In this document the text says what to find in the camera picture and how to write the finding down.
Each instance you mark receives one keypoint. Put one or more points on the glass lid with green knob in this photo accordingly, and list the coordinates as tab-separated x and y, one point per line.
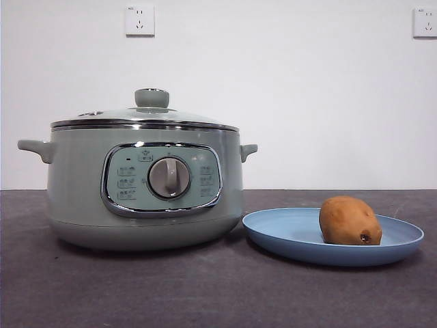
152	99

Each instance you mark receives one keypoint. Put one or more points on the brown potato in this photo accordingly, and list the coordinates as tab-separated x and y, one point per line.
345	220

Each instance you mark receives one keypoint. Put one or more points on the blue round plate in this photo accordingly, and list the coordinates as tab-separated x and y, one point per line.
290	232

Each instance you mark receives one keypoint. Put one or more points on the pale green electric steamer pot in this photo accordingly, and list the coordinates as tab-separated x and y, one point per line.
82	177

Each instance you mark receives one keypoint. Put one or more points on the white wall socket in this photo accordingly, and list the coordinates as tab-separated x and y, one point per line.
425	22
139	21

